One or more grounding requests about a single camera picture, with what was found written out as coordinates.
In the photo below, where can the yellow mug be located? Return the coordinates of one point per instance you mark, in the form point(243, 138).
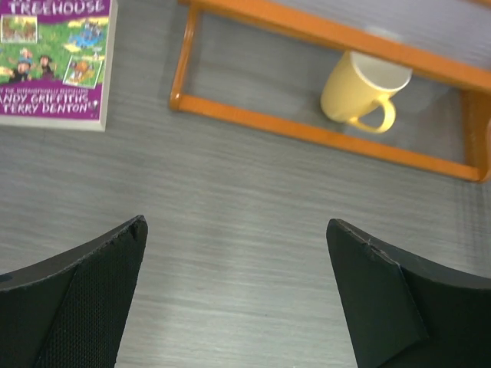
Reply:
point(358, 85)

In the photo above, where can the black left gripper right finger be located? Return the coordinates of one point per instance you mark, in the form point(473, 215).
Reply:
point(403, 310)

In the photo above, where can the orange wooden shelf rack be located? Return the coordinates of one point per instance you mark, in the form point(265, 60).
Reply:
point(472, 82)

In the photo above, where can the purple children's book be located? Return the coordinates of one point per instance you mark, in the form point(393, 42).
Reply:
point(56, 60)

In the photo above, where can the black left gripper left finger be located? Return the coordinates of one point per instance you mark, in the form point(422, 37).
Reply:
point(70, 310)

